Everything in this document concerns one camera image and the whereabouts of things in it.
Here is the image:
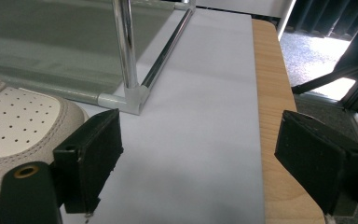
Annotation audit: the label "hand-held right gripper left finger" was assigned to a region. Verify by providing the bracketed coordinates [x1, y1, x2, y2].
[52, 107, 125, 217]

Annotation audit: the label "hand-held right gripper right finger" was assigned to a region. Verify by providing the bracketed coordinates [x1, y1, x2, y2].
[274, 109, 358, 217]

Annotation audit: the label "beige sneaker with orange heel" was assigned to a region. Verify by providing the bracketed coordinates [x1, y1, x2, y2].
[0, 70, 90, 203]

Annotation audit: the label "metal shoe rack grey shelves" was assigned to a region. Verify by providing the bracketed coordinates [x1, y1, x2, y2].
[0, 0, 198, 116]

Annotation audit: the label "black metal stand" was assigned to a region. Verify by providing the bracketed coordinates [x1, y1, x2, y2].
[292, 6, 358, 111]

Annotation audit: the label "white table mat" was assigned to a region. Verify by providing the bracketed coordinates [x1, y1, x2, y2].
[60, 7, 267, 224]

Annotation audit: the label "dark curtain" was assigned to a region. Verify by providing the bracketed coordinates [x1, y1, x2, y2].
[287, 0, 358, 41]

